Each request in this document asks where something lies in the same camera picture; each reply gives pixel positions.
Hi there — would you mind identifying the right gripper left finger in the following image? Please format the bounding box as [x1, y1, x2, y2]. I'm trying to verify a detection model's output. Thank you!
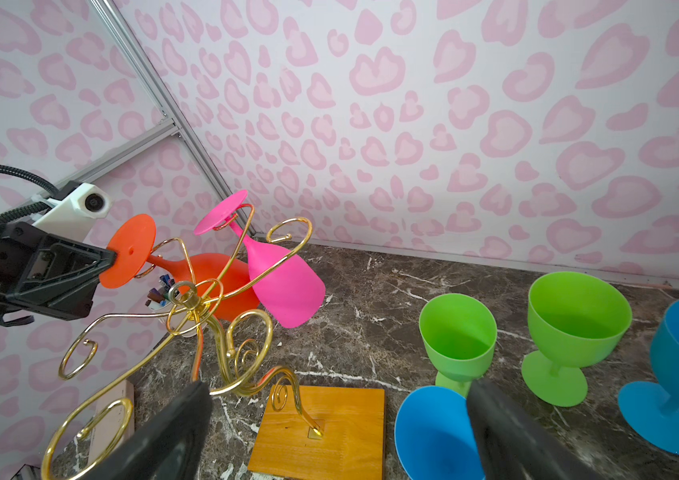
[82, 381, 212, 479]

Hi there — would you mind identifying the pink sponge block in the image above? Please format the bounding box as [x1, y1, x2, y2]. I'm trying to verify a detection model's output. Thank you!
[88, 380, 134, 465]

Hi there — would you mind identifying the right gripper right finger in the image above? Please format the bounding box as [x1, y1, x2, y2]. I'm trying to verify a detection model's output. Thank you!
[467, 378, 601, 480]

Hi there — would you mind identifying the green wine glass front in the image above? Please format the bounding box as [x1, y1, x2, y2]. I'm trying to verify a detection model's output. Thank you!
[419, 293, 497, 397]

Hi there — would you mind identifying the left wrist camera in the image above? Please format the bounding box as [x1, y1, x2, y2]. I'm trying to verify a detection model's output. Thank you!
[31, 182, 112, 242]

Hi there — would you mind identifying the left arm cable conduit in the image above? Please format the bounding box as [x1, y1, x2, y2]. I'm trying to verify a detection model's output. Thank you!
[0, 162, 61, 232]

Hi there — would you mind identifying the diagonal aluminium frame bar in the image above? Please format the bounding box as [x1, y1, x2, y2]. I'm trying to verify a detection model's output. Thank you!
[0, 116, 179, 241]

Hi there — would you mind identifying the magenta wine glass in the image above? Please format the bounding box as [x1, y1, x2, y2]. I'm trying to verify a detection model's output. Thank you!
[193, 189, 326, 329]

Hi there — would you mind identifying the gold wire glass rack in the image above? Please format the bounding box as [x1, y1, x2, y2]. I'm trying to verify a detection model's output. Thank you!
[40, 195, 322, 479]

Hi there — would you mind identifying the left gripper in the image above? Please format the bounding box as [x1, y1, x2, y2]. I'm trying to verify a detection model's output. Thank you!
[0, 221, 116, 327]

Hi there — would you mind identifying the wooden rack base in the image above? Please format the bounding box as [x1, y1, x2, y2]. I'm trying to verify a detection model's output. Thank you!
[248, 386, 385, 479]

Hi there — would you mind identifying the red wine glass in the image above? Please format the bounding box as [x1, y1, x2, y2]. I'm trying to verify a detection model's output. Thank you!
[99, 214, 249, 296]

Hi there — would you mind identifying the pink pen holder cup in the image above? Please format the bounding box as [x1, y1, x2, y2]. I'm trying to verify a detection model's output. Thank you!
[144, 274, 175, 311]

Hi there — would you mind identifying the green wine glass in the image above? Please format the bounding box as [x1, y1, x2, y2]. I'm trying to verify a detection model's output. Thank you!
[419, 293, 497, 397]
[521, 272, 633, 407]

